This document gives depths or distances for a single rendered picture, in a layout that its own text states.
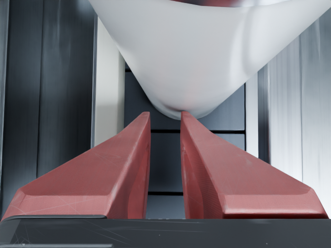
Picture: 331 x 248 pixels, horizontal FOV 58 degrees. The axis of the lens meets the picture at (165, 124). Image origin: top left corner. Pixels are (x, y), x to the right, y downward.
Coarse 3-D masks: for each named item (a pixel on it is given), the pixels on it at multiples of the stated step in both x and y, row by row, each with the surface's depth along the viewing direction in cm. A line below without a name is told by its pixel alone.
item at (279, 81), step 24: (288, 48) 10; (264, 72) 11; (288, 72) 10; (264, 96) 11; (288, 96) 10; (264, 120) 11; (288, 120) 10; (264, 144) 11; (288, 144) 10; (288, 168) 10
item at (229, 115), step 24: (144, 96) 19; (240, 96) 19; (168, 120) 19; (216, 120) 18; (240, 120) 18; (168, 144) 18; (240, 144) 18; (168, 168) 18; (168, 192) 19; (168, 216) 18
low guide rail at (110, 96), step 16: (112, 48) 15; (112, 64) 15; (96, 80) 15; (112, 80) 15; (96, 96) 15; (112, 96) 15; (96, 112) 15; (112, 112) 15; (96, 128) 15; (112, 128) 15; (96, 144) 15
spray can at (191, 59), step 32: (96, 0) 4; (128, 0) 3; (160, 0) 3; (192, 0) 3; (224, 0) 3; (256, 0) 3; (288, 0) 3; (320, 0) 3; (128, 32) 5; (160, 32) 4; (192, 32) 4; (224, 32) 4; (256, 32) 4; (288, 32) 4; (128, 64) 9; (160, 64) 6; (192, 64) 5; (224, 64) 5; (256, 64) 6; (160, 96) 11; (192, 96) 9; (224, 96) 10
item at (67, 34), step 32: (64, 0) 25; (64, 32) 24; (320, 32) 24; (64, 64) 24; (320, 64) 23; (64, 96) 24; (320, 96) 23; (64, 128) 24; (320, 128) 23; (64, 160) 24; (320, 160) 23; (320, 192) 23
